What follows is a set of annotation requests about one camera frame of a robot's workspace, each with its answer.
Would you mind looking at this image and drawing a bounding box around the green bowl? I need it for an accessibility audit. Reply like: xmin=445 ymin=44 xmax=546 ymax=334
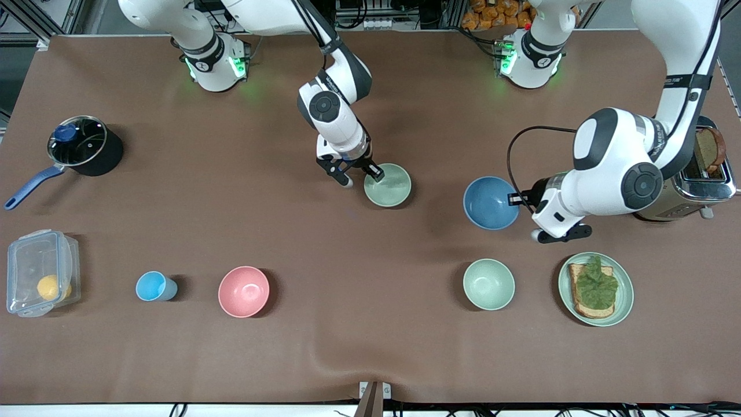
xmin=463 ymin=258 xmax=516 ymax=312
xmin=364 ymin=163 xmax=412 ymax=208

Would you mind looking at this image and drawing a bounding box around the yellow lemon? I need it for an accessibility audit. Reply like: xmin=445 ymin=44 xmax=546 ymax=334
xmin=36 ymin=275 xmax=73 ymax=302

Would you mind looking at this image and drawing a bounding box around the bag of orange snacks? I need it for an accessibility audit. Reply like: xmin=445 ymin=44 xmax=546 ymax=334
xmin=461 ymin=0 xmax=536 ymax=31

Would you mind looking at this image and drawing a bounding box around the brown tablecloth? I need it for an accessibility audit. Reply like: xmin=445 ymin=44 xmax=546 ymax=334
xmin=0 ymin=32 xmax=741 ymax=406

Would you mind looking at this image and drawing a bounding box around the metal table clamp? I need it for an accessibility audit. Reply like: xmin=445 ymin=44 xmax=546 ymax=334
xmin=359 ymin=381 xmax=392 ymax=417

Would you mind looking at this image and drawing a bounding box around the blue cup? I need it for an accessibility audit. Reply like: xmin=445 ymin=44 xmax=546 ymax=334
xmin=135 ymin=271 xmax=178 ymax=302

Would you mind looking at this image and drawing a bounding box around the black saucepan with blue handle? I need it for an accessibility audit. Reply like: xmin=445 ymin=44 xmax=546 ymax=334
xmin=4 ymin=115 xmax=124 ymax=211

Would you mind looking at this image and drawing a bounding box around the black cable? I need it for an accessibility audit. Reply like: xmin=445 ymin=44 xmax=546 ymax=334
xmin=507 ymin=126 xmax=578 ymax=212

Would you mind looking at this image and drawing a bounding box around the cream and chrome toaster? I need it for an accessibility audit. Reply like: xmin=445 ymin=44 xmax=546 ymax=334
xmin=634 ymin=116 xmax=738 ymax=222

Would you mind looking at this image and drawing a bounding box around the green plate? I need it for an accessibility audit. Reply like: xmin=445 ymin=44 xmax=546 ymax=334
xmin=558 ymin=252 xmax=634 ymax=327

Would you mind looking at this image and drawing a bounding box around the green lettuce leaf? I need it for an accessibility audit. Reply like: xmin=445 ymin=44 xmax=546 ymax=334
xmin=574 ymin=255 xmax=619 ymax=310

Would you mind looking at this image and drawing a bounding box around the glass lid with blue knob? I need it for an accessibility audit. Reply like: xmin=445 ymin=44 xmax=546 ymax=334
xmin=47 ymin=116 xmax=108 ymax=167

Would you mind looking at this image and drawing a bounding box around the blue bowl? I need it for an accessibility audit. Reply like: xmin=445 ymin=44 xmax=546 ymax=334
xmin=463 ymin=176 xmax=520 ymax=231

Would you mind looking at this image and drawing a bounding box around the toast bread slice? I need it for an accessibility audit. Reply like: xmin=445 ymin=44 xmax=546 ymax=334
xmin=567 ymin=262 xmax=618 ymax=320

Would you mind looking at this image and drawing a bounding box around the brown bread slice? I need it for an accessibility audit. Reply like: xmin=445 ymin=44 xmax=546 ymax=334
xmin=695 ymin=126 xmax=727 ymax=174

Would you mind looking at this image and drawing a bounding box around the pink bowl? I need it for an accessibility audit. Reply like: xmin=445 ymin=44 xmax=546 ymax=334
xmin=218 ymin=266 xmax=271 ymax=319

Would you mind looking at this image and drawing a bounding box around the clear plastic food container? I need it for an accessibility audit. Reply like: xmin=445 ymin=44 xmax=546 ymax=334
xmin=6 ymin=229 xmax=82 ymax=318

